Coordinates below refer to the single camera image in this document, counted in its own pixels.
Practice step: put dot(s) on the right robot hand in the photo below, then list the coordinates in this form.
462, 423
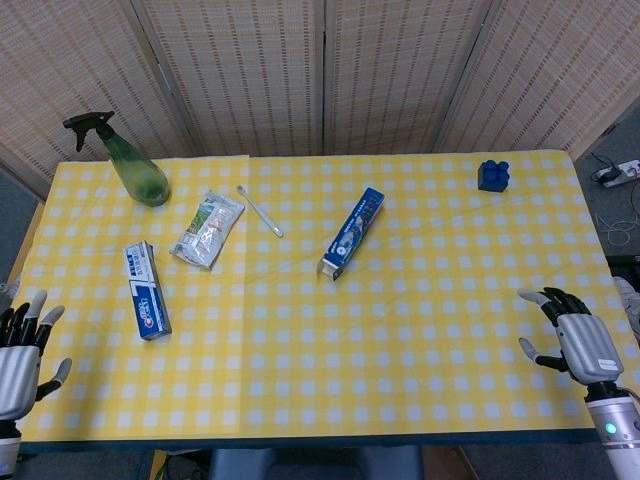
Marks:
586, 345

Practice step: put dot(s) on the yellow white checkered tablecloth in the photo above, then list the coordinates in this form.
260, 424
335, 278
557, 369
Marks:
320, 320

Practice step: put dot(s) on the blue white toothpaste box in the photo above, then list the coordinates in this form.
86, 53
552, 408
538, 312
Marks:
146, 291

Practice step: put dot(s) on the green spray bottle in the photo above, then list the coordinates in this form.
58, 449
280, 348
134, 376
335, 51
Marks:
131, 165

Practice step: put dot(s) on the silver foil snack packet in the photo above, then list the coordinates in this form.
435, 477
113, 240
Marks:
207, 230

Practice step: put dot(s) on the white power strip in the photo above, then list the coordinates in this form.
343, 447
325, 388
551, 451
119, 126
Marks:
619, 172

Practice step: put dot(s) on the bamboo folding screen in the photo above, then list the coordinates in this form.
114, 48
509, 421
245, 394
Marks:
320, 75

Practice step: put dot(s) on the blue toy building block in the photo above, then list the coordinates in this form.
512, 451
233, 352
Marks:
494, 176

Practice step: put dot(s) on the white toothbrush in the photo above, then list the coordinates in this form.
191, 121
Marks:
260, 211

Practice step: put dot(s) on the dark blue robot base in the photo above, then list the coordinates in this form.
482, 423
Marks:
312, 462

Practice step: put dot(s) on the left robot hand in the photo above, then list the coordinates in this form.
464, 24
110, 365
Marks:
17, 360

